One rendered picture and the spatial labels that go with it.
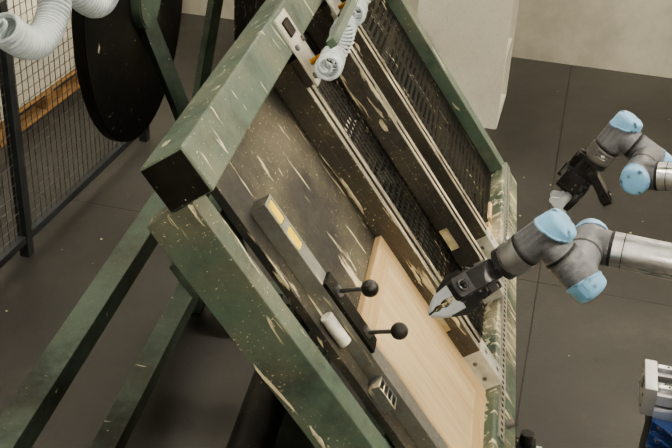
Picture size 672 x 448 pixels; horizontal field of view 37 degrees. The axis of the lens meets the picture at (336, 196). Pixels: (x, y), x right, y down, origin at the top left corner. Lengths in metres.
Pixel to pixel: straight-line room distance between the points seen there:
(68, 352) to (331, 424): 1.31
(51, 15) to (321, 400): 0.94
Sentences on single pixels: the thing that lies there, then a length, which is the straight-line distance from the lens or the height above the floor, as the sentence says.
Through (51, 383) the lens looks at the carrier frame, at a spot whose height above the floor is 0.79.
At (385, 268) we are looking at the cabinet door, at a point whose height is 1.32.
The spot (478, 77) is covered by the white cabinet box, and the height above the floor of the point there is 0.34.
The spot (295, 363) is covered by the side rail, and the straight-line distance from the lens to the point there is 1.97.
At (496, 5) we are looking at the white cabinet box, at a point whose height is 0.82.
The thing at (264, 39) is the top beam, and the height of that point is 1.90.
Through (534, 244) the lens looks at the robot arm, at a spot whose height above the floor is 1.68.
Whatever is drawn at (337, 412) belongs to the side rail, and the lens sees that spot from 2.03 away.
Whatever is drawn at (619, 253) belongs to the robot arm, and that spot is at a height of 1.63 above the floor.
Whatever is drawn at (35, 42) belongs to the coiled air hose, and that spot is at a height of 2.01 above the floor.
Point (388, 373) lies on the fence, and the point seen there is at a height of 1.28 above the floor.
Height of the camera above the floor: 2.69
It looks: 28 degrees down
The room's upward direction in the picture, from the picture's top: 3 degrees clockwise
